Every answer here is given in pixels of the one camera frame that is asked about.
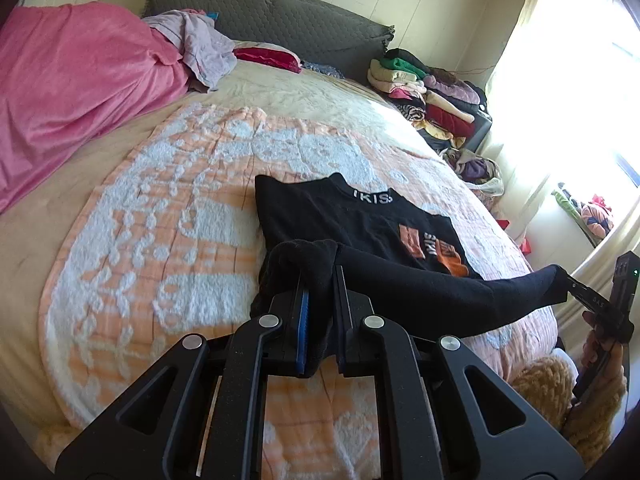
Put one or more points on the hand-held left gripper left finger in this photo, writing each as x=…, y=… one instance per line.
x=302, y=330

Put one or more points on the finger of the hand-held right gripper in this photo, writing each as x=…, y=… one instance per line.
x=585, y=297

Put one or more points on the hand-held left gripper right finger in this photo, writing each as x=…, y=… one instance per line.
x=341, y=320

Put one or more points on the black long-sleeve sweater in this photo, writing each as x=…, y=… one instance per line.
x=300, y=210

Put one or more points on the person's right forearm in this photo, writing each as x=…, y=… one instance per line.
x=595, y=425

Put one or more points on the white bag of clothes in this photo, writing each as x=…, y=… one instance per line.
x=475, y=170

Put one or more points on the pile of folded clothes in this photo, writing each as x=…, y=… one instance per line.
x=430, y=95

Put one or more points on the person's right hand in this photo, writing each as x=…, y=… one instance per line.
x=612, y=360

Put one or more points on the small red item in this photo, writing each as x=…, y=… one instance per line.
x=526, y=247

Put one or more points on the colourful toy on windowsill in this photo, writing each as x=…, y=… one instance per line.
x=600, y=215

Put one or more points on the green item on windowsill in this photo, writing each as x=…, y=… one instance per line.
x=570, y=205

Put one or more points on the fuzzy beige jacket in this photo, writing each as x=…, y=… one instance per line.
x=542, y=382

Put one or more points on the orange and white blanket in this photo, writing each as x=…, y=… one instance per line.
x=175, y=185

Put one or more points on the black box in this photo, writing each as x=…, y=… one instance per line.
x=480, y=130

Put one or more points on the bed with cream sheet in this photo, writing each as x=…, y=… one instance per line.
x=310, y=92

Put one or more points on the cream curtain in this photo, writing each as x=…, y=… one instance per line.
x=530, y=60

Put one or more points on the dark patterned cloth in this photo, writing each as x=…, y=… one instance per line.
x=322, y=69

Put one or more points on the red cloth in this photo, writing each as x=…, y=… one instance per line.
x=270, y=55

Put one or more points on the grey quilted headboard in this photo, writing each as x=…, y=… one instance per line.
x=310, y=20

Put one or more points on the lilac garment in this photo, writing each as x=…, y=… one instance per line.
x=200, y=45

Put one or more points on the teal cloth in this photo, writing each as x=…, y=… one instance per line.
x=213, y=14

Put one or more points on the pink quilt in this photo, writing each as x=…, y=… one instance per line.
x=75, y=85

